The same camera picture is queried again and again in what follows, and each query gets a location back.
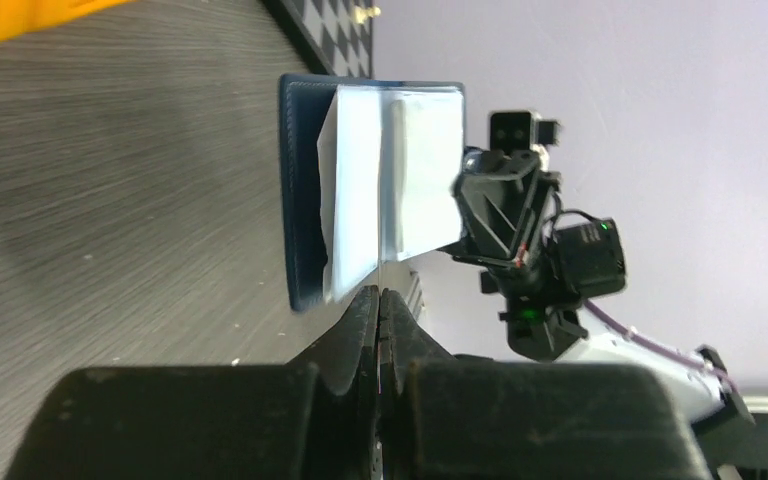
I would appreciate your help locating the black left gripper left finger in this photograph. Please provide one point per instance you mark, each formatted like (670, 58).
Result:
(312, 417)

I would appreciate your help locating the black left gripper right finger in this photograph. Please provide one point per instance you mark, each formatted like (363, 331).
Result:
(449, 418)

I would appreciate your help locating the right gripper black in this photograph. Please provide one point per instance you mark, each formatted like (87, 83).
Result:
(546, 273)

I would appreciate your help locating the blue leather card holder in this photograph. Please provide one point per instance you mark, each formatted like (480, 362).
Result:
(368, 169)

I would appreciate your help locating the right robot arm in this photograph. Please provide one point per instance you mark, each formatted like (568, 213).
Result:
(697, 382)

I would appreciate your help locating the black white chessboard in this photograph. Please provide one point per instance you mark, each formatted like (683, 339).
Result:
(325, 36)

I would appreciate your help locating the white chess piece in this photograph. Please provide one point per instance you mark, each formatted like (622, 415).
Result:
(363, 14)

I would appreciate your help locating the orange plastic bin right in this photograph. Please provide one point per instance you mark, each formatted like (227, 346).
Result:
(18, 17)

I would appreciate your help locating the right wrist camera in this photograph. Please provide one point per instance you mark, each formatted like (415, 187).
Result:
(517, 130)

